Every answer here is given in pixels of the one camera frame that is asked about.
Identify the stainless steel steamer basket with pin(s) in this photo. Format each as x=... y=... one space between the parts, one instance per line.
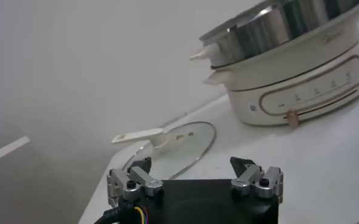
x=258 y=33

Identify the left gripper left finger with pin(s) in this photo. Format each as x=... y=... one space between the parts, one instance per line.
x=142 y=179

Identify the cream electric cooker pot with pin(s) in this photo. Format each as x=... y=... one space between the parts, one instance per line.
x=273 y=79

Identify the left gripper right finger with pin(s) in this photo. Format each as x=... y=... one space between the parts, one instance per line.
x=249 y=178

